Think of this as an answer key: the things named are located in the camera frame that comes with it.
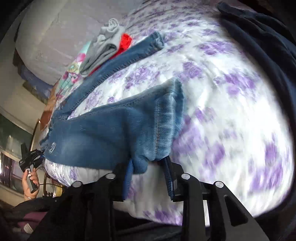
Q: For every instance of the grey folded garment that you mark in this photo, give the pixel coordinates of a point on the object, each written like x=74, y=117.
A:
x=102, y=47

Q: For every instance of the blue denim jeans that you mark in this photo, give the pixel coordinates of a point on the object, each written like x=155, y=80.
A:
x=135, y=130

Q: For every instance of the colourful cartoon pillow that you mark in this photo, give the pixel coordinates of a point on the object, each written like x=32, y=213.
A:
x=72, y=73

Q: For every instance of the person's left hand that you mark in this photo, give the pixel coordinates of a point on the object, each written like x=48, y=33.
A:
x=26, y=183

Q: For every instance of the dark navy garment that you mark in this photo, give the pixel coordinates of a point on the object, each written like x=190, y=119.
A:
x=270, y=43

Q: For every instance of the red folded garment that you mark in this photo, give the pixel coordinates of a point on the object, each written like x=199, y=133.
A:
x=124, y=44

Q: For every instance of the glass window with frame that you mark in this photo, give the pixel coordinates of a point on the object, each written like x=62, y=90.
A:
x=11, y=139

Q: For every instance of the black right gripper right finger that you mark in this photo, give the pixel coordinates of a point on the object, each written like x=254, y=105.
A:
x=210, y=211

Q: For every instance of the blue patterned fabric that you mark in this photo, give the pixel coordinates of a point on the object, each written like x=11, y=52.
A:
x=42, y=88

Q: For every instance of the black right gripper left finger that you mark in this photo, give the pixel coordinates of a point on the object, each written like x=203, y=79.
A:
x=97, y=198

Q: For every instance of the orange brown pillow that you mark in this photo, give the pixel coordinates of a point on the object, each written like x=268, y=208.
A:
x=48, y=110

